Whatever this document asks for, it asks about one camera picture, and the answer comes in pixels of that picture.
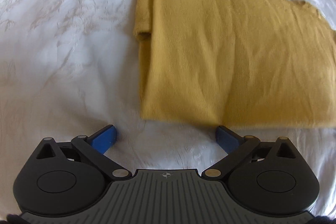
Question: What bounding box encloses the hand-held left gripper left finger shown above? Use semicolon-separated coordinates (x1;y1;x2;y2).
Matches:
35;124;132;179

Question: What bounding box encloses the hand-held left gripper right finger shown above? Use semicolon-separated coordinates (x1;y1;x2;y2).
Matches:
201;125;296;179

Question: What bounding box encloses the yellow knit sweater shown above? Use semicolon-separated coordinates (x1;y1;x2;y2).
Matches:
133;0;336;128

